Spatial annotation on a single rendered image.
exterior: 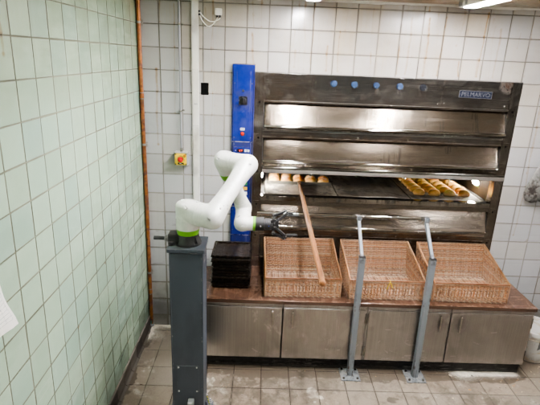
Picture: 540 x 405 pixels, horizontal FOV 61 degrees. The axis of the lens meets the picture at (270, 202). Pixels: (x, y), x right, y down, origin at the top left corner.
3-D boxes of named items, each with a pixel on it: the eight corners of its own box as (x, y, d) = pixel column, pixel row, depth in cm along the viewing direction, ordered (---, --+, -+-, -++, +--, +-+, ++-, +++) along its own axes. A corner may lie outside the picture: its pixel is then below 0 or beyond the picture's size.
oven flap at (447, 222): (259, 226, 365) (260, 202, 365) (484, 234, 368) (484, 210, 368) (259, 226, 360) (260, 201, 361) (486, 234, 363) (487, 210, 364)
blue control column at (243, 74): (240, 241, 574) (244, 60, 508) (253, 241, 574) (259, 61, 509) (228, 329, 390) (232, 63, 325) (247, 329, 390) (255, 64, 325)
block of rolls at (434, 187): (394, 177, 431) (394, 171, 430) (444, 178, 432) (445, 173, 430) (414, 195, 373) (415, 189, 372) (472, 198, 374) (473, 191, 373)
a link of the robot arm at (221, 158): (225, 161, 263) (235, 147, 270) (206, 158, 269) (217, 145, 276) (234, 183, 276) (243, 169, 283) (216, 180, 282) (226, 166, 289)
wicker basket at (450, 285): (411, 272, 376) (415, 240, 368) (479, 274, 377) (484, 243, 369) (431, 302, 330) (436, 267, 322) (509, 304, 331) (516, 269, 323)
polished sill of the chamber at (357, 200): (260, 198, 364) (260, 193, 363) (485, 206, 368) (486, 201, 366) (260, 200, 359) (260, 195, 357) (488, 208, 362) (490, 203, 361)
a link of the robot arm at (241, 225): (233, 235, 296) (232, 223, 288) (235, 219, 304) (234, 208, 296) (255, 235, 296) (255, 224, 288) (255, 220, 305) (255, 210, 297)
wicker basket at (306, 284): (261, 267, 373) (263, 235, 365) (330, 268, 376) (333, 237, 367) (263, 297, 327) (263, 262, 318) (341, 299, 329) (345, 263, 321)
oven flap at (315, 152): (262, 162, 349) (263, 136, 350) (496, 171, 352) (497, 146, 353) (262, 161, 344) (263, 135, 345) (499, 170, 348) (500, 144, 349)
